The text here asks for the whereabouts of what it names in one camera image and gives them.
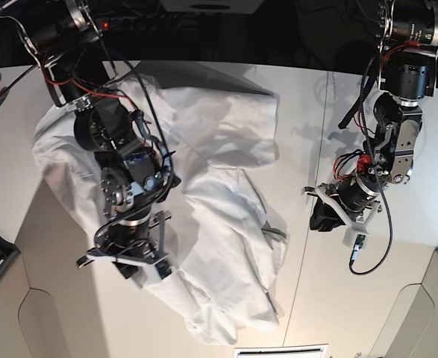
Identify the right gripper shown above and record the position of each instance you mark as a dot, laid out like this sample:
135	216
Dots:
133	247

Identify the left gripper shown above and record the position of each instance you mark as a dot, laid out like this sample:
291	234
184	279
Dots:
350	202

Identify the white t-shirt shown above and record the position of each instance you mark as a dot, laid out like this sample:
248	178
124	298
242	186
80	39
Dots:
225	253

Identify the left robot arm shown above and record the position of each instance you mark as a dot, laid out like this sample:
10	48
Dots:
399	75

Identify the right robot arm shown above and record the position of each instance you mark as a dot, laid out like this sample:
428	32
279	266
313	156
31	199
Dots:
136	167

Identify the white vent grille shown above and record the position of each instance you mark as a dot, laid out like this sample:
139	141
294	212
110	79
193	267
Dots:
311	351

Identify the black power strip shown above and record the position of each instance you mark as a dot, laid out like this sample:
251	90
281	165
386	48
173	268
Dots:
158	22

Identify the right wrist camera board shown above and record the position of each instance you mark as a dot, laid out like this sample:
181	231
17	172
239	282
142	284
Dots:
164	268

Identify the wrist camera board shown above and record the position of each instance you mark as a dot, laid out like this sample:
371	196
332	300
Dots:
164	268
360	241

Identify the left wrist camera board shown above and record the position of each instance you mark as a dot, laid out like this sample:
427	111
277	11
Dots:
360	241

